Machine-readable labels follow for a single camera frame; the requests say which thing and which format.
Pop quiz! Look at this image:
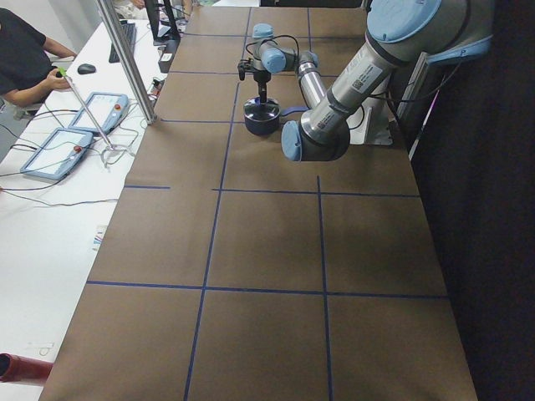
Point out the glass pot lid blue knob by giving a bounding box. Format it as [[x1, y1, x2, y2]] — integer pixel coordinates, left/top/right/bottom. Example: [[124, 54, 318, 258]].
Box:
[[243, 97, 280, 122]]

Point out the white pedestal column base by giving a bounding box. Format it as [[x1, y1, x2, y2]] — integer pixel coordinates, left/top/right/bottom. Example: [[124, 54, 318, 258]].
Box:
[[347, 76, 393, 146]]

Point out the teach pendant far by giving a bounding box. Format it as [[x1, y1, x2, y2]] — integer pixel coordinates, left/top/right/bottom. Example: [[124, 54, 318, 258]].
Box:
[[69, 92, 130, 135]]

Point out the teach pendant near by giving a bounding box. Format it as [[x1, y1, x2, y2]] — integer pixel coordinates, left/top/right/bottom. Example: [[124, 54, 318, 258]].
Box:
[[20, 128, 94, 180]]

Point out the dark blue saucepan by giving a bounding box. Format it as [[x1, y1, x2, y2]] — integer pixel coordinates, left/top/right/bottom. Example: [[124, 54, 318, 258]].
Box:
[[243, 97, 308, 136]]

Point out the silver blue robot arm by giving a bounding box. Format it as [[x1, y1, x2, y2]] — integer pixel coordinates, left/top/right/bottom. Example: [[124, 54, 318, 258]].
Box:
[[251, 23, 325, 109], [281, 1, 495, 161]]

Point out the red cylinder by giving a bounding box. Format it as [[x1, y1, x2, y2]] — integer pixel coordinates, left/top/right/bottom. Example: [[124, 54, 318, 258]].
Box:
[[1, 353, 54, 386]]

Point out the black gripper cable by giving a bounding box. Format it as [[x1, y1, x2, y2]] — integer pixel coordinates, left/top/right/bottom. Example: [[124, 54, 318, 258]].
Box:
[[244, 33, 300, 59]]

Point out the long metal rod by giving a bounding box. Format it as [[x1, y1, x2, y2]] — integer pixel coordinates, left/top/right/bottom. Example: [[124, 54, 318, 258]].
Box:
[[63, 73, 115, 151]]

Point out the black computer mouse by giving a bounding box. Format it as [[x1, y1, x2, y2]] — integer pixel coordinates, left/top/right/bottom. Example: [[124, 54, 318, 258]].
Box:
[[77, 63, 96, 75]]

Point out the person in black shirt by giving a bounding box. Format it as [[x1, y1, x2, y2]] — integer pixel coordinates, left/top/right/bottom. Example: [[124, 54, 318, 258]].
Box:
[[1, 8, 76, 108]]

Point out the aluminium frame post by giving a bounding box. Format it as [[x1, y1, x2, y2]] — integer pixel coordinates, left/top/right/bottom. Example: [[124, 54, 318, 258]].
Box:
[[96, 0, 156, 125]]

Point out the teach pendant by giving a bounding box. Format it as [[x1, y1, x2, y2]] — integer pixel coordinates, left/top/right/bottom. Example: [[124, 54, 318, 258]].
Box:
[[20, 128, 94, 180], [69, 92, 130, 135]]

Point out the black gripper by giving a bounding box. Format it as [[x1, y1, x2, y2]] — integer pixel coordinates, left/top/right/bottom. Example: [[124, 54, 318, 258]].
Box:
[[252, 70, 271, 104]]

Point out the black keyboard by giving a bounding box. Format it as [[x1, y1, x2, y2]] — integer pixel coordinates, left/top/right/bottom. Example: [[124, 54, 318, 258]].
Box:
[[108, 23, 138, 64]]

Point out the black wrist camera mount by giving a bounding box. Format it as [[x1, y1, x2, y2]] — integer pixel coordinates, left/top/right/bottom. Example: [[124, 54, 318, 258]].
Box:
[[237, 58, 254, 81]]

